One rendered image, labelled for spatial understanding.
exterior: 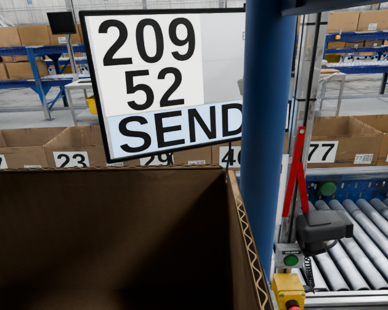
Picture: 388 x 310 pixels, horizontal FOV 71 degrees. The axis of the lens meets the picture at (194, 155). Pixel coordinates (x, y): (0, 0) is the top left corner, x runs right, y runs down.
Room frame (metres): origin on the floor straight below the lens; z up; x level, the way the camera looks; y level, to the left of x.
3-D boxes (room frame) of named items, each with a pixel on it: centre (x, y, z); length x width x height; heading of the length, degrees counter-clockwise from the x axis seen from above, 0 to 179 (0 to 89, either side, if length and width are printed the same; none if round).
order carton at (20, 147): (1.33, 0.89, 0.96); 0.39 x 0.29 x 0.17; 89
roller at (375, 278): (0.84, -0.59, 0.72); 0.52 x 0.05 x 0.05; 179
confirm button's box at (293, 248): (0.55, -0.24, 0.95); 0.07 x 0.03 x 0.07; 89
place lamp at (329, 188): (1.08, -0.62, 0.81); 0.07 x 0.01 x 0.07; 89
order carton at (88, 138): (1.32, 0.50, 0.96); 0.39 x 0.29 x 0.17; 89
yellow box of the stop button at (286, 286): (0.52, -0.28, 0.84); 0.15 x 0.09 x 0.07; 89
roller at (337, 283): (0.85, -0.46, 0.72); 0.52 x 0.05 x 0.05; 179
